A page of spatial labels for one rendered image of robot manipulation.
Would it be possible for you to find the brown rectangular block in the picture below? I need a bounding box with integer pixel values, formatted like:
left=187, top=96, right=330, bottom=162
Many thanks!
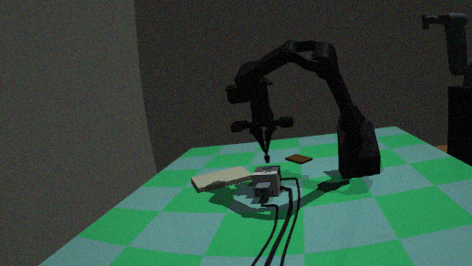
left=285, top=154, right=313, bottom=164

